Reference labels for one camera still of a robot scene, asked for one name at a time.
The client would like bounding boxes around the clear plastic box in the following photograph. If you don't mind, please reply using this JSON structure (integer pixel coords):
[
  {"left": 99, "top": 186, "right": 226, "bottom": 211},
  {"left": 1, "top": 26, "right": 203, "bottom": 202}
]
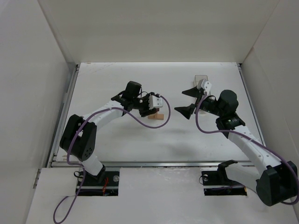
[{"left": 193, "top": 74, "right": 209, "bottom": 112}]

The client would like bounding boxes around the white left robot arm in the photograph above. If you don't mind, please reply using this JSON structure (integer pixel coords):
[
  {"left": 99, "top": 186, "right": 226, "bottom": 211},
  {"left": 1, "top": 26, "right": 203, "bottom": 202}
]
[{"left": 59, "top": 81, "right": 163, "bottom": 179}]

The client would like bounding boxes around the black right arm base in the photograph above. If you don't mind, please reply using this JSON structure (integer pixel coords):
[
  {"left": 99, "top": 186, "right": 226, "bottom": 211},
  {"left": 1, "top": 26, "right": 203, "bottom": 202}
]
[{"left": 199, "top": 160, "right": 247, "bottom": 196}]

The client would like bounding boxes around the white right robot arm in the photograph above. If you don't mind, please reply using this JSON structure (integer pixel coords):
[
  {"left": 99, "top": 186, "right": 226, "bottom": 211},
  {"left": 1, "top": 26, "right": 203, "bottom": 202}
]
[{"left": 175, "top": 84, "right": 299, "bottom": 206}]

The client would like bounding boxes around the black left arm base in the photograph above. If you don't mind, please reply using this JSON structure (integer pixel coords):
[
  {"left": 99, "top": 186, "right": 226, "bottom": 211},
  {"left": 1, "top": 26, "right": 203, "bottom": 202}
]
[{"left": 74, "top": 171, "right": 120, "bottom": 196}]

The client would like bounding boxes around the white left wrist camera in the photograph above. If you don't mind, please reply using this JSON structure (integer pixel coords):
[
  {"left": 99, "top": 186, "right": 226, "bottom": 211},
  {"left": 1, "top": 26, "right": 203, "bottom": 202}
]
[{"left": 149, "top": 95, "right": 163, "bottom": 110}]

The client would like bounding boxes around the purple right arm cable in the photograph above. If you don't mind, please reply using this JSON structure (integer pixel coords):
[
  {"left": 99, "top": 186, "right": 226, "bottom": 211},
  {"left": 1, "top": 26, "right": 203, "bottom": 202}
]
[{"left": 195, "top": 92, "right": 299, "bottom": 205}]

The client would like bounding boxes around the aluminium table edge rail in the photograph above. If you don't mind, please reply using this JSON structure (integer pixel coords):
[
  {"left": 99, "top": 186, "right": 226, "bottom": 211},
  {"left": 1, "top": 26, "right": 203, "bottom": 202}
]
[{"left": 43, "top": 64, "right": 80, "bottom": 168}]

